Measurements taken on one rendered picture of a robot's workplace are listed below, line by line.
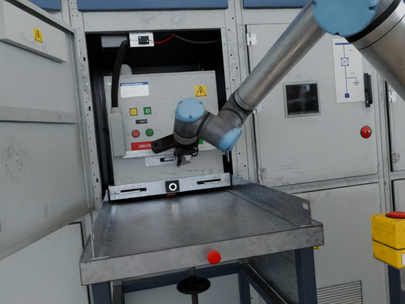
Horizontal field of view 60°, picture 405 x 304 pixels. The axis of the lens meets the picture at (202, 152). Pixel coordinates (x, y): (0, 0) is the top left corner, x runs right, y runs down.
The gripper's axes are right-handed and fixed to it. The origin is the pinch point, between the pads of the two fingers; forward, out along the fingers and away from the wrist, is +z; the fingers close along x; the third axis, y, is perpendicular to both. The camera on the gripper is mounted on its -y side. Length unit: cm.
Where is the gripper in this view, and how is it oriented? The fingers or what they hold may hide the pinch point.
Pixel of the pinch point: (175, 160)
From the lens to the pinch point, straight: 143.2
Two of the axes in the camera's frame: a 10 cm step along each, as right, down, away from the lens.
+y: 9.7, -1.0, 2.1
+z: -1.4, 4.7, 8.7
